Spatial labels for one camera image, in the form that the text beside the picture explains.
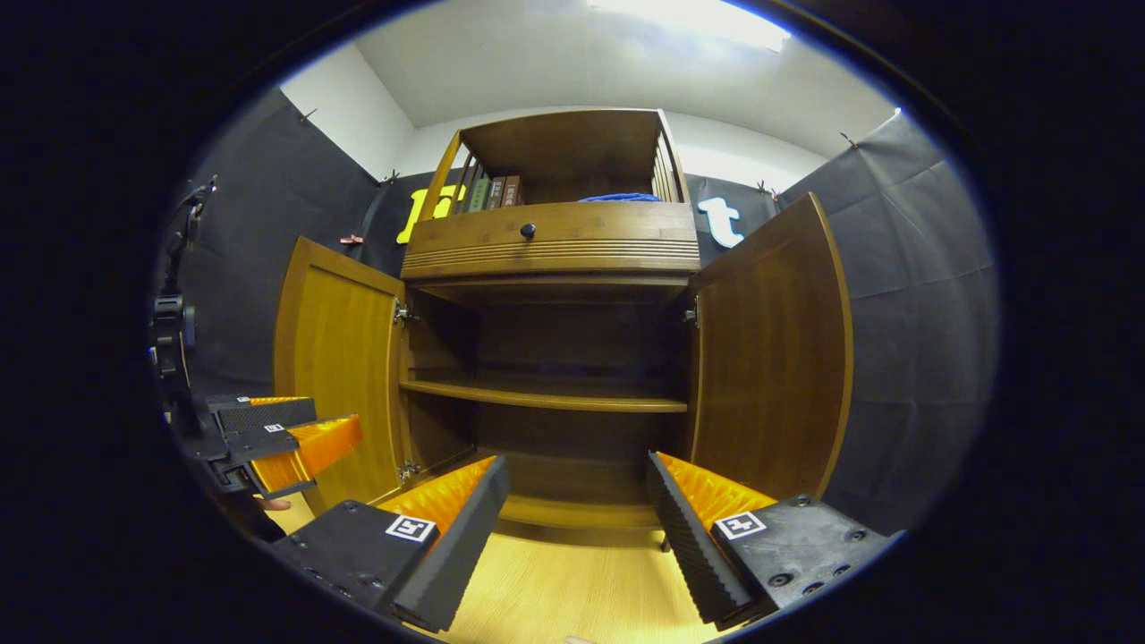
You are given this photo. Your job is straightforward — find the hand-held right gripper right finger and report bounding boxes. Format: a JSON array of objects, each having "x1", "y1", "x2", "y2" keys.
[{"x1": 646, "y1": 452, "x2": 900, "y2": 627}]

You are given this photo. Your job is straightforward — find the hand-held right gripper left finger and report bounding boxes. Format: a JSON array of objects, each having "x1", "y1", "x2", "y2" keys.
[{"x1": 268, "y1": 455, "x2": 511, "y2": 633}]

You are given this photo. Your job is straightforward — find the wooden cabinet door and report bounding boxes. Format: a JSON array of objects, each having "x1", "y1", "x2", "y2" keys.
[
  {"x1": 684, "y1": 191, "x2": 855, "y2": 502},
  {"x1": 273, "y1": 235, "x2": 414, "y2": 518}
]

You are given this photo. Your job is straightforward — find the wooden double-door shoe cabinet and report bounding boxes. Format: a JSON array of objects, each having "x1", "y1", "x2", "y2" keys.
[{"x1": 273, "y1": 107, "x2": 855, "y2": 548}]

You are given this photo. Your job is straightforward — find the wooden cabinet shelf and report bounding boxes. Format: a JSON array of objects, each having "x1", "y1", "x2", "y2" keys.
[{"x1": 400, "y1": 377, "x2": 690, "y2": 413}]

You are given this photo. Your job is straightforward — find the wooden cabinet drawer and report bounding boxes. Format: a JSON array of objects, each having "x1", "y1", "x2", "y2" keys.
[{"x1": 400, "y1": 201, "x2": 701, "y2": 280}]

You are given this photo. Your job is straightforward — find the black backdrop cloth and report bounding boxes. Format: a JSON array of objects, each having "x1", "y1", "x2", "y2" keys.
[{"x1": 152, "y1": 89, "x2": 1001, "y2": 538}]

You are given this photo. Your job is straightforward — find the large ceiling light panel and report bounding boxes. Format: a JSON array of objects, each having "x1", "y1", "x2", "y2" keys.
[{"x1": 586, "y1": 0, "x2": 793, "y2": 53}]

